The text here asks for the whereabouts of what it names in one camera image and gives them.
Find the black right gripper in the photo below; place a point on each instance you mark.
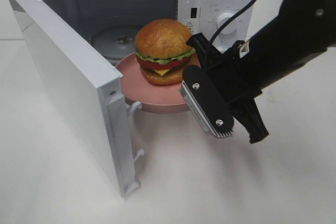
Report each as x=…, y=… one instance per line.
x=232, y=74

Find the pink round plate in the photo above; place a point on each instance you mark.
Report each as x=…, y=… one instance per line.
x=154, y=98

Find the burger with lettuce and cheese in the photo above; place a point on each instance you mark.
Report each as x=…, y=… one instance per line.
x=162, y=52

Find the white microwave door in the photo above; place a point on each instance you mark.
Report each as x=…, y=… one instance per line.
x=84, y=87

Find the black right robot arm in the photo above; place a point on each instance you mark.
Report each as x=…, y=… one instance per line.
x=302, y=30

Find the white microwave oven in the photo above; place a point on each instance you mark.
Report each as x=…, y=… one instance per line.
x=59, y=32

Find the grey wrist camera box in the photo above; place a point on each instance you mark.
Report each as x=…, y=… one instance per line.
x=206, y=103

